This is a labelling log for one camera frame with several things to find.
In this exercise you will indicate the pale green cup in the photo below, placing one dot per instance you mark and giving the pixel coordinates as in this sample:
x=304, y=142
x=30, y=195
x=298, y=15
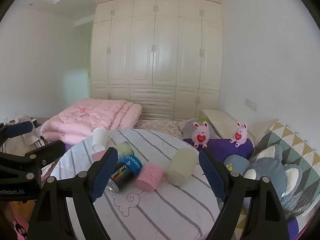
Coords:
x=181, y=167

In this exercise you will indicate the white cup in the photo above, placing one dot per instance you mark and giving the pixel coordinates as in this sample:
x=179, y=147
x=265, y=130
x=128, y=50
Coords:
x=100, y=137

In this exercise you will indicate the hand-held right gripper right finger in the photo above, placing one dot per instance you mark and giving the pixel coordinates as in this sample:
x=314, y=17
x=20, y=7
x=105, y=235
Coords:
x=212, y=177

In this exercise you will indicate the cream wardrobe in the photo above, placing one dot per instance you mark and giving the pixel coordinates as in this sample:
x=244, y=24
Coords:
x=165, y=55

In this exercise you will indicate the pink bunny plush toy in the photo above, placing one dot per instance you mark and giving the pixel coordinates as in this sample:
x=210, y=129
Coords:
x=239, y=135
x=201, y=135

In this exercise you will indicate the blue-grey paw print cushion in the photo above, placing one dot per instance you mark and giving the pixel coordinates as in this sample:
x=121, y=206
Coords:
x=237, y=162

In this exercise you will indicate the purple cushion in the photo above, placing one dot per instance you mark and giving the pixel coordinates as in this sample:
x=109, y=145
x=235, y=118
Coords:
x=220, y=150

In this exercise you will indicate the striped round tablecloth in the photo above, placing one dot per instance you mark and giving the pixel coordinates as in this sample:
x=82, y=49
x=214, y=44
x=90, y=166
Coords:
x=170, y=205

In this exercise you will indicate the patchwork triangle quilt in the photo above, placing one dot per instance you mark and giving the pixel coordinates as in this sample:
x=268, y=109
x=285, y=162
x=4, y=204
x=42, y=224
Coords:
x=287, y=135

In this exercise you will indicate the small pink cup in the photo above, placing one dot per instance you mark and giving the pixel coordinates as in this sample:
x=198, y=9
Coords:
x=97, y=155

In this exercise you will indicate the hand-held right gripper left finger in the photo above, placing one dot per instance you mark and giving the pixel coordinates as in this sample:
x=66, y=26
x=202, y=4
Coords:
x=105, y=175

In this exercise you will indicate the pink folded quilt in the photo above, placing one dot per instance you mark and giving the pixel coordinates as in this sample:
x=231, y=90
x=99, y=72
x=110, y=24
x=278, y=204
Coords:
x=100, y=117

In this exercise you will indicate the grey plush toy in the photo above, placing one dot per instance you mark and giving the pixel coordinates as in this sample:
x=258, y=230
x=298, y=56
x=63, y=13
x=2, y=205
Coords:
x=270, y=170

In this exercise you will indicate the white pillow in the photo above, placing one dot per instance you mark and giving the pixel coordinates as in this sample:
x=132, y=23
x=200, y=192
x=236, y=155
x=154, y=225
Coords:
x=223, y=118

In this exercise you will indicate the blue and black canister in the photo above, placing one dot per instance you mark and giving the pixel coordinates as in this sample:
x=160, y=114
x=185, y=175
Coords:
x=125, y=172

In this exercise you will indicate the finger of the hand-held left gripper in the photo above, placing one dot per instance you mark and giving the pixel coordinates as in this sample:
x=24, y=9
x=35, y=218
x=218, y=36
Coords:
x=20, y=128
x=47, y=151

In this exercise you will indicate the heart pattern bed sheet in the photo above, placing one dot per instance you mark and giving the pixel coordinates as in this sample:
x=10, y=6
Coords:
x=160, y=125

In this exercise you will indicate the beige clothes pile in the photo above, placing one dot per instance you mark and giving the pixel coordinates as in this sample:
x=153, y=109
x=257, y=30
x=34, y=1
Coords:
x=30, y=140

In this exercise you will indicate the small green cup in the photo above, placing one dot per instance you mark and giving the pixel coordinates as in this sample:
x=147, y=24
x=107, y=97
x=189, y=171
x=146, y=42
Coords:
x=125, y=148

